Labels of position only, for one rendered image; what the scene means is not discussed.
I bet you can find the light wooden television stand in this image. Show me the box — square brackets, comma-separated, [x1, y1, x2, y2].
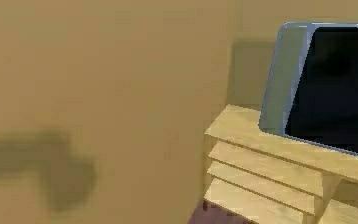
[202, 103, 358, 224]

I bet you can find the grey television set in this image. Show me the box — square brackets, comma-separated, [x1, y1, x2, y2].
[258, 21, 358, 159]

